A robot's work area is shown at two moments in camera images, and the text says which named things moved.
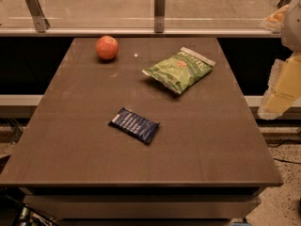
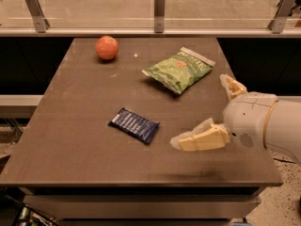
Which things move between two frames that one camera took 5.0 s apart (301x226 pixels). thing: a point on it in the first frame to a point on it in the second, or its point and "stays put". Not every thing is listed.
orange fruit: [106, 47] stays put
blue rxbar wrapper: [141, 128] stays put
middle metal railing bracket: [159, 9] stays put
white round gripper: [293, 27] to [246, 121]
